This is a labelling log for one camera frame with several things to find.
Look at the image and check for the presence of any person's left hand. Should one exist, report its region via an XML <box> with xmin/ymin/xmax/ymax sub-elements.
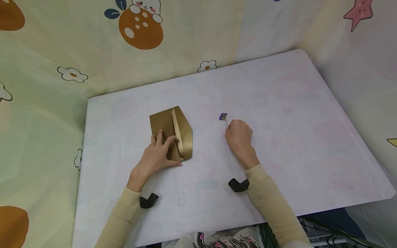
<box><xmin>126</xmin><ymin>130</ymin><xmax>183</xmax><ymax>193</ymax></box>

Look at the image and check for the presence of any person's right hand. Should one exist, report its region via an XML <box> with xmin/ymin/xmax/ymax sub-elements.
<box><xmin>225</xmin><ymin>119</ymin><xmax>261</xmax><ymax>170</ymax></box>

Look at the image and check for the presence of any gold paper envelope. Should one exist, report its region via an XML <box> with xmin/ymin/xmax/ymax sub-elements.
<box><xmin>149</xmin><ymin>106</ymin><xmax>193</xmax><ymax>162</ymax></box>

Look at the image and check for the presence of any person's right forearm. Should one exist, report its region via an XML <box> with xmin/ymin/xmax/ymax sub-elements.
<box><xmin>245</xmin><ymin>163</ymin><xmax>312</xmax><ymax>248</ymax></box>

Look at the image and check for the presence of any person's left forearm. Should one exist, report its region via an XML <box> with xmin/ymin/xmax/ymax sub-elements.
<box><xmin>95</xmin><ymin>186</ymin><xmax>143</xmax><ymax>248</ymax></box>

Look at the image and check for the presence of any black wrist band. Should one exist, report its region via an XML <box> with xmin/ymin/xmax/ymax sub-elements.
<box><xmin>139</xmin><ymin>193</ymin><xmax>159</xmax><ymax>209</ymax></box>
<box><xmin>228</xmin><ymin>178</ymin><xmax>250</xmax><ymax>193</ymax></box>

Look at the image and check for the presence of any person's body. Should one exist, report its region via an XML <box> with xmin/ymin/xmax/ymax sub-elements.
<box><xmin>174</xmin><ymin>226</ymin><xmax>264</xmax><ymax>248</ymax></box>

